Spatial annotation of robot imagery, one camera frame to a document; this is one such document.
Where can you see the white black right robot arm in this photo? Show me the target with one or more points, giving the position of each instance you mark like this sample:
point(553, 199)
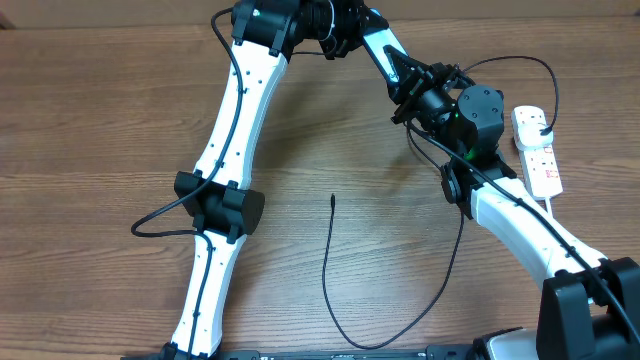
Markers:
point(589, 307)

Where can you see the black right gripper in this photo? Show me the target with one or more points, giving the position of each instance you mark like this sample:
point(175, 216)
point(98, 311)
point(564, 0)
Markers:
point(421, 79)

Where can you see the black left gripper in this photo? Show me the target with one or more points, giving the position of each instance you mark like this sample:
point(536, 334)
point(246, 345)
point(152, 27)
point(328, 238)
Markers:
point(355, 25)

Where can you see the Samsung Galaxy smartphone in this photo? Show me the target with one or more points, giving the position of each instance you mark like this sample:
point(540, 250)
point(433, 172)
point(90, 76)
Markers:
point(375, 43)

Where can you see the white power extension strip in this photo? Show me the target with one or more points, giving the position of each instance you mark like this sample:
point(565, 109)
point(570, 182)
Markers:
point(540, 168)

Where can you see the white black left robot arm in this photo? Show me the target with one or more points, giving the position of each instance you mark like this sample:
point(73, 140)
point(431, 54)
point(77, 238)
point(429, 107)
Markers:
point(217, 193)

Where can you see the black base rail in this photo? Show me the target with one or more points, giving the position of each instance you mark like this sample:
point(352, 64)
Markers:
point(432, 352)

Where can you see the white USB charger plug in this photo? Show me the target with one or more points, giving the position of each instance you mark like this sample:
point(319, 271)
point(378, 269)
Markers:
point(531, 136)

